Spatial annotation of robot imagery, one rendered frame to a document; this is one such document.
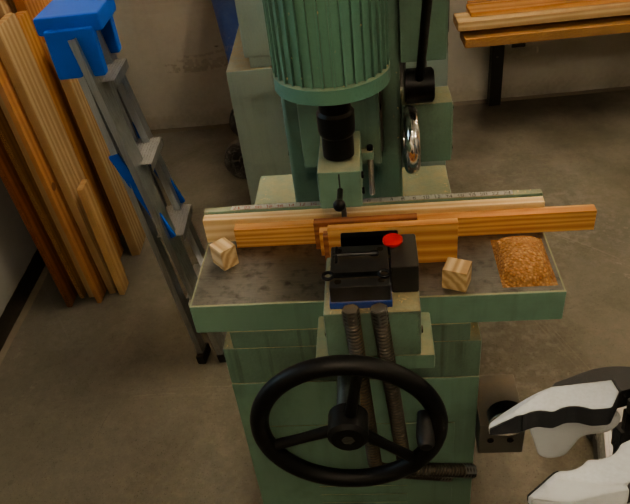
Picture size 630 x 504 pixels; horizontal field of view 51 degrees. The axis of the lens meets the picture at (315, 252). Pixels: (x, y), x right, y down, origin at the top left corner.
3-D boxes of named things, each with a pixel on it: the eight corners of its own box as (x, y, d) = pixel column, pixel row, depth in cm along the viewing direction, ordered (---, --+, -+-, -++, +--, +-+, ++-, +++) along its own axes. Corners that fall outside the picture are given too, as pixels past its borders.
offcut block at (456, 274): (447, 274, 108) (448, 256, 106) (471, 279, 107) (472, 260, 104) (441, 287, 106) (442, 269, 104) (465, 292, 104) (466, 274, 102)
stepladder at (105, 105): (186, 369, 223) (22, 26, 153) (196, 317, 243) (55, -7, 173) (233, 362, 221) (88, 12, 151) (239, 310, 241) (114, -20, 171)
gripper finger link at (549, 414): (489, 479, 47) (624, 474, 46) (489, 418, 44) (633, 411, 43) (482, 447, 50) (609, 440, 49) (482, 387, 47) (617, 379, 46)
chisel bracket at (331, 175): (321, 217, 110) (316, 173, 105) (324, 173, 121) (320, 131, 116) (366, 214, 109) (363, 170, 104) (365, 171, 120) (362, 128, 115)
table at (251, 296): (182, 376, 104) (174, 349, 101) (215, 256, 129) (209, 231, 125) (580, 364, 98) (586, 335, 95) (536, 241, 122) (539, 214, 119)
